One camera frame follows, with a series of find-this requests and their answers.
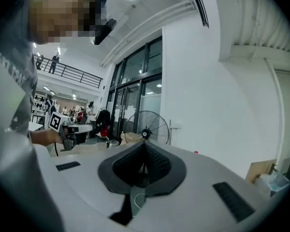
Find white cable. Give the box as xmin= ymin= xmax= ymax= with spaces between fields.
xmin=133 ymin=193 xmax=146 ymax=210

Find large clear plastic bag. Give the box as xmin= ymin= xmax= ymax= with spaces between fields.
xmin=253 ymin=171 xmax=290 ymax=198

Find white metal stand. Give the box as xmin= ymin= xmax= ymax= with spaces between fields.
xmin=169 ymin=118 xmax=182 ymax=145

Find black pedestal fan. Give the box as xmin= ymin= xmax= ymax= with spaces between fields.
xmin=123 ymin=110 xmax=171 ymax=145

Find person's head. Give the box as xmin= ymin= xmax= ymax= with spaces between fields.
xmin=28 ymin=0 xmax=97 ymax=45

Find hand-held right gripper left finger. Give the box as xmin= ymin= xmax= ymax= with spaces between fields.
xmin=98 ymin=141 xmax=146 ymax=195

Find black framed glass doors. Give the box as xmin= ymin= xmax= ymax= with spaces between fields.
xmin=105 ymin=36 xmax=163 ymax=143

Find silver metal appliance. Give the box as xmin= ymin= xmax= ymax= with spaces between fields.
xmin=106 ymin=139 xmax=122 ymax=149

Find brown cardboard box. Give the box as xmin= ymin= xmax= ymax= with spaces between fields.
xmin=120 ymin=131 xmax=146 ymax=145

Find black hanging clothes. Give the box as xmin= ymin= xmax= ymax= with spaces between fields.
xmin=95 ymin=108 xmax=111 ymax=139

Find black head-mounted camera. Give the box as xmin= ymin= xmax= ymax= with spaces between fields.
xmin=90 ymin=0 xmax=117 ymax=46

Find person's left hand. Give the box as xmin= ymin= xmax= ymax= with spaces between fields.
xmin=58 ymin=127 xmax=70 ymax=144

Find person's left forearm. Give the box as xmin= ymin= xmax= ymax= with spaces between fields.
xmin=29 ymin=129 xmax=63 ymax=147

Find black ceiling air vent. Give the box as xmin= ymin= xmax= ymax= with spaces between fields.
xmin=188 ymin=0 xmax=210 ymax=29

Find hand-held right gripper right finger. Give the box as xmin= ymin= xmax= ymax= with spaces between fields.
xmin=142 ymin=141 xmax=188 ymax=198

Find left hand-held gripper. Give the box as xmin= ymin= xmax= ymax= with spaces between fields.
xmin=48 ymin=111 xmax=94 ymax=152

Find black balcony railing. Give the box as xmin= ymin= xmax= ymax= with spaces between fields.
xmin=33 ymin=54 xmax=104 ymax=89

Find person's gray t-shirt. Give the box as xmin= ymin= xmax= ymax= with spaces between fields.
xmin=0 ymin=0 xmax=39 ymax=136

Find brown cardboard sheet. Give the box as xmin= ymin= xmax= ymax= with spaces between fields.
xmin=245 ymin=158 xmax=278 ymax=185

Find white ceiling pipes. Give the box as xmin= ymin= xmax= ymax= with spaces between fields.
xmin=100 ymin=0 xmax=197 ymax=68

